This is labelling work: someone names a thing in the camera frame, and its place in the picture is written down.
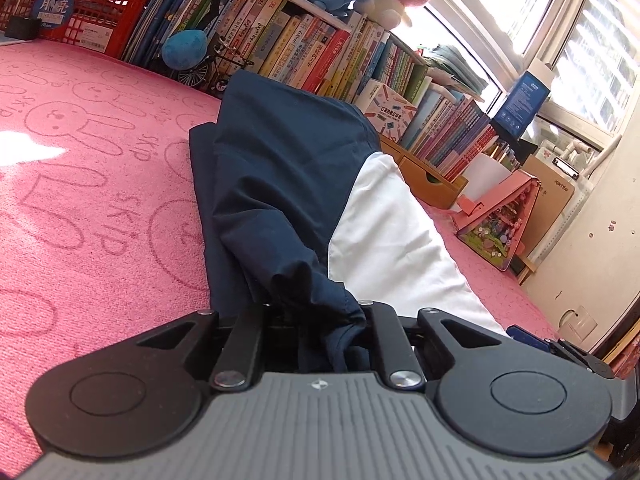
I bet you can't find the white navy zip jacket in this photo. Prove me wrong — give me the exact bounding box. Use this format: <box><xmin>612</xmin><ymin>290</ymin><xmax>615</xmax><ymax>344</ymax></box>
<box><xmin>189</xmin><ymin>70</ymin><xmax>500</xmax><ymax>373</ymax></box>

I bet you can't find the pink triangular toy house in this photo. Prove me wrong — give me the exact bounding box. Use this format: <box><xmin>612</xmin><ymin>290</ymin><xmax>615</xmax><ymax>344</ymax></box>
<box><xmin>452</xmin><ymin>169</ymin><xmax>540</xmax><ymax>272</ymax></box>

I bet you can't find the cardboard box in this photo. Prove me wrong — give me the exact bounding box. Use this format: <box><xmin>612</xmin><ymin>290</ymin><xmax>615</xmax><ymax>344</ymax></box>
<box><xmin>521</xmin><ymin>156</ymin><xmax>575</xmax><ymax>260</ymax></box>

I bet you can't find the white paper cup holder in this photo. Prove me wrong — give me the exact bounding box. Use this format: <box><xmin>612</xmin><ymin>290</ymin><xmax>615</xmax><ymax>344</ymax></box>
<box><xmin>462</xmin><ymin>153</ymin><xmax>511</xmax><ymax>200</ymax></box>

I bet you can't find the wooden drawer shelf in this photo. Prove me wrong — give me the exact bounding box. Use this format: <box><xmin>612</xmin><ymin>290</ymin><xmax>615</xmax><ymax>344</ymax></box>
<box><xmin>378</xmin><ymin>136</ymin><xmax>469</xmax><ymax>209</ymax></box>

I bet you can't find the pink desk mat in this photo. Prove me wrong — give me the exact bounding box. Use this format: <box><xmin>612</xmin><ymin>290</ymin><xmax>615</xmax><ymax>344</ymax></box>
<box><xmin>1</xmin><ymin>40</ymin><xmax>552</xmax><ymax>474</ymax></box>

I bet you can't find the right shelf row of books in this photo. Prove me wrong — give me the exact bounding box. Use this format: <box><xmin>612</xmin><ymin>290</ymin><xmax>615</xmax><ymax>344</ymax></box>
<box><xmin>319</xmin><ymin>12</ymin><xmax>501</xmax><ymax>181</ymax></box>

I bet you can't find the blue poster sign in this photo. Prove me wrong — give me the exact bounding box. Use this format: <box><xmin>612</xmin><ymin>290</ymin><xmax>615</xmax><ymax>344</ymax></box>
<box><xmin>490</xmin><ymin>58</ymin><xmax>554</xmax><ymax>141</ymax></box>

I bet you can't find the white colourful card box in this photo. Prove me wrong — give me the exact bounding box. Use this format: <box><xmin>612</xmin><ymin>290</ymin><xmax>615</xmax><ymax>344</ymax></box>
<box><xmin>355</xmin><ymin>78</ymin><xmax>416</xmax><ymax>143</ymax></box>

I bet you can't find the stack of green-blue papers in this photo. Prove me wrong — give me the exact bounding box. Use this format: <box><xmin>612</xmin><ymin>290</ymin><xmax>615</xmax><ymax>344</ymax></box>
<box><xmin>423</xmin><ymin>46</ymin><xmax>488</xmax><ymax>102</ymax></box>

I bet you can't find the miniature black bicycle model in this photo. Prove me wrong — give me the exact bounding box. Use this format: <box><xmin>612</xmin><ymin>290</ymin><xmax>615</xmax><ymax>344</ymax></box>
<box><xmin>176</xmin><ymin>44</ymin><xmax>253</xmax><ymax>99</ymax></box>

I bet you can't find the middle row of books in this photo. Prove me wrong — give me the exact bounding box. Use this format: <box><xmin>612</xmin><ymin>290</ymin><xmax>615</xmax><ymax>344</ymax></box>
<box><xmin>199</xmin><ymin>0</ymin><xmax>359</xmax><ymax>101</ymax></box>

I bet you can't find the row of blue thin books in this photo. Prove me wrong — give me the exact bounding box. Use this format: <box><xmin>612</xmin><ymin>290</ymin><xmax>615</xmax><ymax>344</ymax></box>
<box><xmin>122</xmin><ymin>0</ymin><xmax>212</xmax><ymax>67</ymax></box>

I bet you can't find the red plastic crate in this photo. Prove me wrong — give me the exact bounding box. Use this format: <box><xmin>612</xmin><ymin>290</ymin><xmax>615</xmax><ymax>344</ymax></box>
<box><xmin>1</xmin><ymin>0</ymin><xmax>150</xmax><ymax>58</ymax></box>

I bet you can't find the small black box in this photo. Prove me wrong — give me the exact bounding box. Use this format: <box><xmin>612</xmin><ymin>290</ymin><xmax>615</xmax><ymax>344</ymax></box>
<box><xmin>4</xmin><ymin>15</ymin><xmax>41</xmax><ymax>41</ymax></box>

